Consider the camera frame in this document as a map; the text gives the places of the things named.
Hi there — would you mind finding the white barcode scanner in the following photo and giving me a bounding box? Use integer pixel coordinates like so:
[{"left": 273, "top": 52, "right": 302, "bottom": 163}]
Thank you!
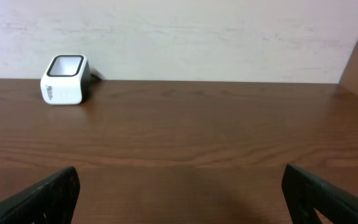
[{"left": 40, "top": 54, "right": 91, "bottom": 105}]

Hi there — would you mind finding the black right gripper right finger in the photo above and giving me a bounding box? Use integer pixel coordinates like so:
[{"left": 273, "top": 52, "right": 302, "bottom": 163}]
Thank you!
[{"left": 282, "top": 164, "right": 358, "bottom": 224}]

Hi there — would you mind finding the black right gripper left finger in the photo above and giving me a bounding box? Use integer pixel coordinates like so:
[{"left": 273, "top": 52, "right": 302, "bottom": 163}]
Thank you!
[{"left": 0, "top": 166, "right": 80, "bottom": 223}]

